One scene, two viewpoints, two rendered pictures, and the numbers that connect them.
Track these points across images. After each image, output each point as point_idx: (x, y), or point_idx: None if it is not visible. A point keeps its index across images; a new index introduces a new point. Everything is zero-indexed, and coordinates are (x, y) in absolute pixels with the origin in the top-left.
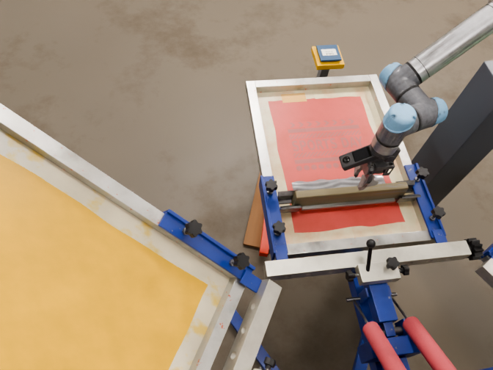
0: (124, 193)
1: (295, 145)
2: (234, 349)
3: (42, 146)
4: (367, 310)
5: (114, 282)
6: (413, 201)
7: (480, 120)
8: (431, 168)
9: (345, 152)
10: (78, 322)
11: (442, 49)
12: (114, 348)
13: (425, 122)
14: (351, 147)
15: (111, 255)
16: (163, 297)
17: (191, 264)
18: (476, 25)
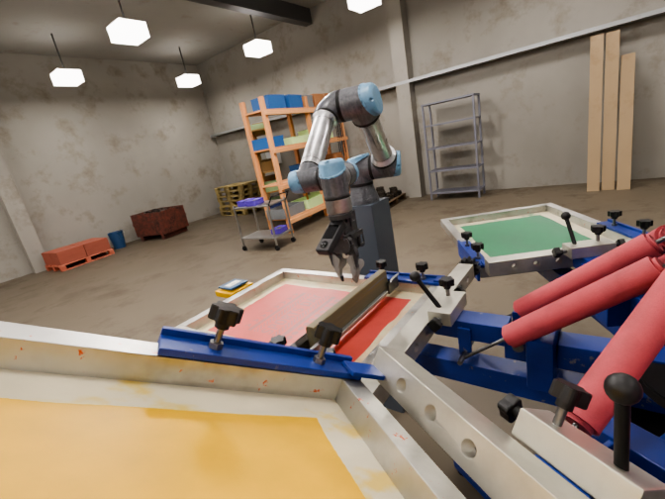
0: (48, 333)
1: (266, 331)
2: (457, 445)
3: None
4: (482, 362)
5: (114, 493)
6: (398, 287)
7: (373, 237)
8: None
9: (314, 306)
10: None
11: (314, 144)
12: None
13: (350, 168)
14: (314, 302)
15: (72, 446)
16: (264, 466)
17: (264, 404)
18: (319, 125)
